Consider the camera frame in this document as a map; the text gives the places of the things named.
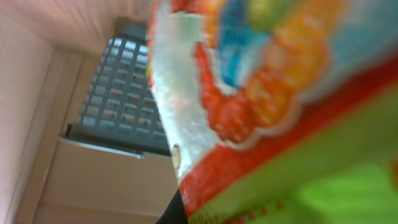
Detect Haribo gummy candy bag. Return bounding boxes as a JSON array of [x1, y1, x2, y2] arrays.
[[149, 0, 397, 224]]

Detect grey plastic shopping basket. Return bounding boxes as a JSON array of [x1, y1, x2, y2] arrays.
[[61, 22, 170, 159]]

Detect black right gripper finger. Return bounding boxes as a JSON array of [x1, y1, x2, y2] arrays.
[[155, 190, 188, 224]]

